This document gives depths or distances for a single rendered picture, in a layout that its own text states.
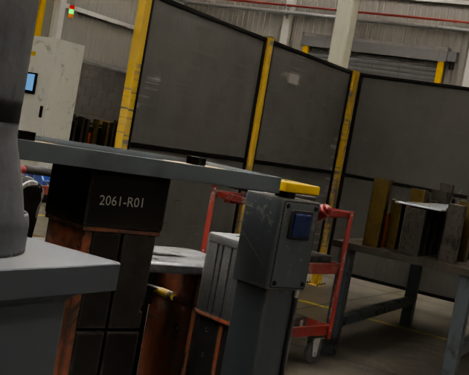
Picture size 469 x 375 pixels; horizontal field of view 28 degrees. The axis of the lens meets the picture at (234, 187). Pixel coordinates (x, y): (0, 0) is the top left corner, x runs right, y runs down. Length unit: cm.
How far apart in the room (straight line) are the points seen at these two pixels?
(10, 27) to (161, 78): 538
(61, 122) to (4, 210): 1113
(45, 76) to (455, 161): 539
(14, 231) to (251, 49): 637
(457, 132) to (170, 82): 313
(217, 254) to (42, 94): 1027
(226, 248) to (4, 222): 76
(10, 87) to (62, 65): 1102
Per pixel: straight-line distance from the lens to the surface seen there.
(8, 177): 62
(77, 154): 89
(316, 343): 545
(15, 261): 61
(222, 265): 135
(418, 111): 844
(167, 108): 607
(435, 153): 835
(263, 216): 114
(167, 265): 138
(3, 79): 61
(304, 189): 115
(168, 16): 599
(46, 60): 1161
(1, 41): 61
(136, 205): 98
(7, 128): 62
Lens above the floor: 120
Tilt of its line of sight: 3 degrees down
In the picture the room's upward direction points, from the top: 10 degrees clockwise
